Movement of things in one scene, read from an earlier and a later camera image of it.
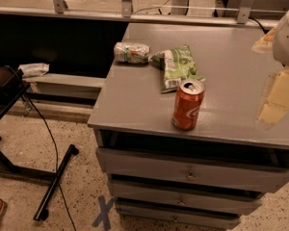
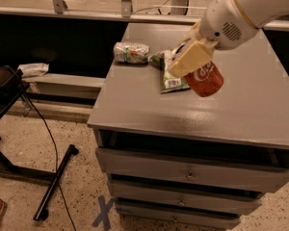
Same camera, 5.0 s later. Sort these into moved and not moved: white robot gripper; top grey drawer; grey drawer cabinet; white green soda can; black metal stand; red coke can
Moved: white robot gripper; red coke can
Not moved: black metal stand; white green soda can; top grey drawer; grey drawer cabinet
